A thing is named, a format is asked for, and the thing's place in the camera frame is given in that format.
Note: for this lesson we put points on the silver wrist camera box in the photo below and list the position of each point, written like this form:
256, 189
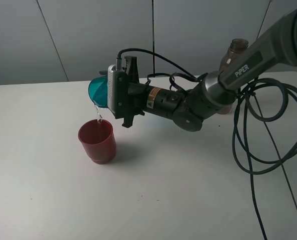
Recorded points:
112, 82

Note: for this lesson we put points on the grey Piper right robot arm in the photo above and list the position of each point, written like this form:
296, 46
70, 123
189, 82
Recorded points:
214, 91

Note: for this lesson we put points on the red plastic cup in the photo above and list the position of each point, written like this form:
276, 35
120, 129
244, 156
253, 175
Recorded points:
98, 140

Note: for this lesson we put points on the teal transparent plastic cup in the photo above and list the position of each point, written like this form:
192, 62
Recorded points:
98, 91

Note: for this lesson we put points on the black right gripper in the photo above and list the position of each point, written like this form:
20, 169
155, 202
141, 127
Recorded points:
133, 98

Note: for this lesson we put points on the smoky transparent water bottle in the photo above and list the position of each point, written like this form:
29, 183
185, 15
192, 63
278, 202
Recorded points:
236, 48

